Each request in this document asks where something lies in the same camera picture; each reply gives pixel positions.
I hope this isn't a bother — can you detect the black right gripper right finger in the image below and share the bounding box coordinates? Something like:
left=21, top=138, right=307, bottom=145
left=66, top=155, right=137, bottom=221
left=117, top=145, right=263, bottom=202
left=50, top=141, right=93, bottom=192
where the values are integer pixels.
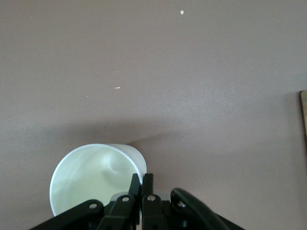
left=141, top=173, right=166, bottom=230

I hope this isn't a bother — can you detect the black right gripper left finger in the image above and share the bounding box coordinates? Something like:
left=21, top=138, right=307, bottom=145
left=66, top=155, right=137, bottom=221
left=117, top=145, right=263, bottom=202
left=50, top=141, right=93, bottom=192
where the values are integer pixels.
left=98, top=173, right=142, bottom=230

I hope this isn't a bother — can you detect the white plastic cup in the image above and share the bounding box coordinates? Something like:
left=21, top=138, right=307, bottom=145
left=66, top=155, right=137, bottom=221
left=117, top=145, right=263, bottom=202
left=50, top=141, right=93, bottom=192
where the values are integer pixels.
left=49, top=143, right=147, bottom=218

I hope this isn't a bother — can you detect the wooden cutting board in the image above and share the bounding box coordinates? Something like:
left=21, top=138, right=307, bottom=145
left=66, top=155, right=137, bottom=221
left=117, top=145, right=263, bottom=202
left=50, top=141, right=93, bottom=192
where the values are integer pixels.
left=299, top=90, right=307, bottom=146

